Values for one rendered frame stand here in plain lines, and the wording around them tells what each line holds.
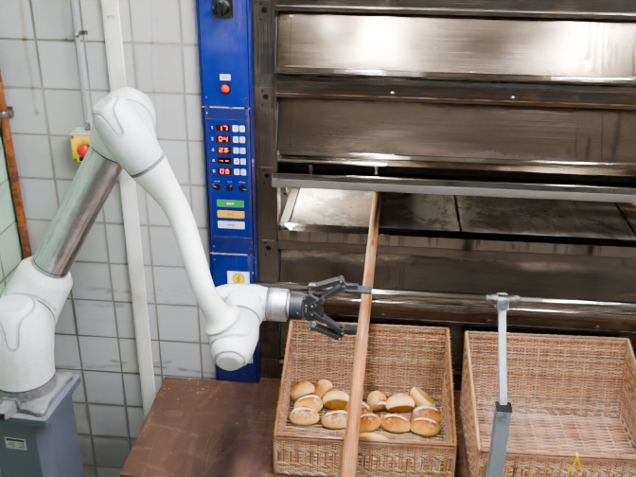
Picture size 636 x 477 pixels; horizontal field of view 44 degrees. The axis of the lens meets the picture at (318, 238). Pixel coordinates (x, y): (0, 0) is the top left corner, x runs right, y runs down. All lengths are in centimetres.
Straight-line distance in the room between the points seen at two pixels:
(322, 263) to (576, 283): 85
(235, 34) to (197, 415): 127
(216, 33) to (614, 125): 123
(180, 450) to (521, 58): 161
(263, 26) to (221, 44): 14
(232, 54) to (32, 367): 106
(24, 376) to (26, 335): 11
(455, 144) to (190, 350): 121
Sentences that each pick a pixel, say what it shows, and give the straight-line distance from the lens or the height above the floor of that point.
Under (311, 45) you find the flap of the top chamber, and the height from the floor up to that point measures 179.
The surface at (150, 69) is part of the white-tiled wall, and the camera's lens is 252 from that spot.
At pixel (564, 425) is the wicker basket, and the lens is 281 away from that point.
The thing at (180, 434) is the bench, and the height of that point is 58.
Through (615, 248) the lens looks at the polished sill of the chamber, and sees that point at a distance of 269.
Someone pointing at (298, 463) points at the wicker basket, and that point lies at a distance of 248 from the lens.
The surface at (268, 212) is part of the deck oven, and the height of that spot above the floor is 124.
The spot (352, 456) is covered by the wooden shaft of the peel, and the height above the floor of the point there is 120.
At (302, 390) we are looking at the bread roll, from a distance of 271.
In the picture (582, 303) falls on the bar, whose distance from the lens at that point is 233.
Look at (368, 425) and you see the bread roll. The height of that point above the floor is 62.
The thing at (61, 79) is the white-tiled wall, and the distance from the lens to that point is 263.
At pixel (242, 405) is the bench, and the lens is 278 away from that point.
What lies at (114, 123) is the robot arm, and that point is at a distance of 188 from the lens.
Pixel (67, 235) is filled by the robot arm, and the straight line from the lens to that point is 217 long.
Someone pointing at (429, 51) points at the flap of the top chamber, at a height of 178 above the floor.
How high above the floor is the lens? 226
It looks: 25 degrees down
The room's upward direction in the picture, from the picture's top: 1 degrees clockwise
